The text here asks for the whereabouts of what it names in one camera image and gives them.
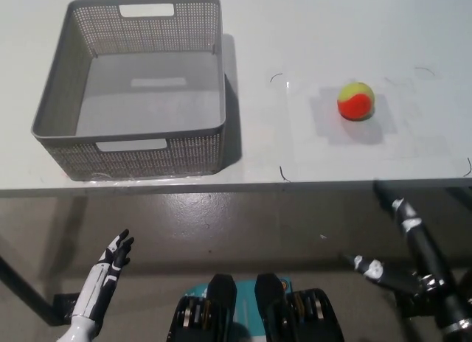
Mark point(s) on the yellow orange tennis ball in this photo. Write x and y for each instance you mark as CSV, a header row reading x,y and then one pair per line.
x,y
355,100

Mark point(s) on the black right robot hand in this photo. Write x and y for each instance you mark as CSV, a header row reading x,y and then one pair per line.
x,y
424,253

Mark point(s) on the black metal table leg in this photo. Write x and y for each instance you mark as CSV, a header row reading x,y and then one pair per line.
x,y
26,286

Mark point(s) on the grey perforated plastic basket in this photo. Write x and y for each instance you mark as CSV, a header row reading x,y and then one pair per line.
x,y
140,157

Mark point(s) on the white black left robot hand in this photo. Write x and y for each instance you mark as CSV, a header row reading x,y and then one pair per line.
x,y
96,283

